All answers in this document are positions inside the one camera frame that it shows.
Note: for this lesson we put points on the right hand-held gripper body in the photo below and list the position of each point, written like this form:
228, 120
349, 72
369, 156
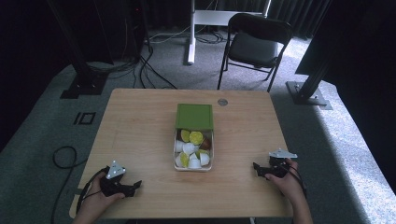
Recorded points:
279, 163

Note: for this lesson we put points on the pile of white capsules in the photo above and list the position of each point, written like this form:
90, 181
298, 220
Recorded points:
189, 148

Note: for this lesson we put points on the brown capsule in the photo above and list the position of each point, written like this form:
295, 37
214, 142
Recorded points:
178, 135
206, 144

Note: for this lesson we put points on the grey table grommet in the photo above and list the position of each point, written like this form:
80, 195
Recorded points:
222, 102

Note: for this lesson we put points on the clear plastic box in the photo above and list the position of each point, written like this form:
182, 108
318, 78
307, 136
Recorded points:
176, 155

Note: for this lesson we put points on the black folding chair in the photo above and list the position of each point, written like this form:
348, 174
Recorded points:
255, 46

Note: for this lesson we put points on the green box lid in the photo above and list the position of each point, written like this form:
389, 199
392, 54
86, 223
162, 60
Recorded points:
194, 116

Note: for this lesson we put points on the black metal stand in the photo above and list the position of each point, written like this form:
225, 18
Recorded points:
82, 77
308, 93

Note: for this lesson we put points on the person's right hand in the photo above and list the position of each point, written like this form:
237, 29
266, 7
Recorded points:
288, 186

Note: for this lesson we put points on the person's left hand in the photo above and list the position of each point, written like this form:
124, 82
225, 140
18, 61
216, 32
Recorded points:
98, 200

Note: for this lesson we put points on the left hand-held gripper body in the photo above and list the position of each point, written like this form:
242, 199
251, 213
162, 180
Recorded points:
112, 183

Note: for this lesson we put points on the black curtain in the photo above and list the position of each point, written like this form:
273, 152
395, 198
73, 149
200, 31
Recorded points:
299, 14

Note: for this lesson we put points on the green capsule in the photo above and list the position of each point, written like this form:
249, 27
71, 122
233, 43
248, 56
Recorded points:
203, 152
185, 135
184, 159
196, 137

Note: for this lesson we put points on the white desk frame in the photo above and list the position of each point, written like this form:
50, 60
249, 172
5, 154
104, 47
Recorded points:
192, 37

